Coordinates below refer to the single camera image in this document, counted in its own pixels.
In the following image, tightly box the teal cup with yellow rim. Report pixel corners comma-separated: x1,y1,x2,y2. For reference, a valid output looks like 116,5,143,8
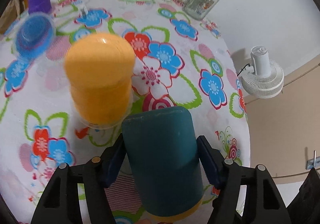
121,106,203,223

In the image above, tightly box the orange plastic cup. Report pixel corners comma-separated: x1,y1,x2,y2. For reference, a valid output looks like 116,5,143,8
64,32,136,126

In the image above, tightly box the blue plastic cup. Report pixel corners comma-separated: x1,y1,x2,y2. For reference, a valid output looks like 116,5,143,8
12,12,56,62

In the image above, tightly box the purple plastic cup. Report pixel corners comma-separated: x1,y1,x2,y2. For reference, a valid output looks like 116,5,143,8
28,0,52,14

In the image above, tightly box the white floor fan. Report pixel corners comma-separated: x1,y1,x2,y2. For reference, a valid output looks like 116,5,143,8
238,46,284,99

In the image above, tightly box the floral tablecloth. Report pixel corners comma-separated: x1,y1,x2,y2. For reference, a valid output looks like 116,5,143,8
1,0,250,223

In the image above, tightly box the glass mason jar mug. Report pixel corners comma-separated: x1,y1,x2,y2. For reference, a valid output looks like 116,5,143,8
183,0,225,21

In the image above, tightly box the black floor fan cable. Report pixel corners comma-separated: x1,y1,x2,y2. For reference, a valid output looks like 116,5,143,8
236,63,252,78

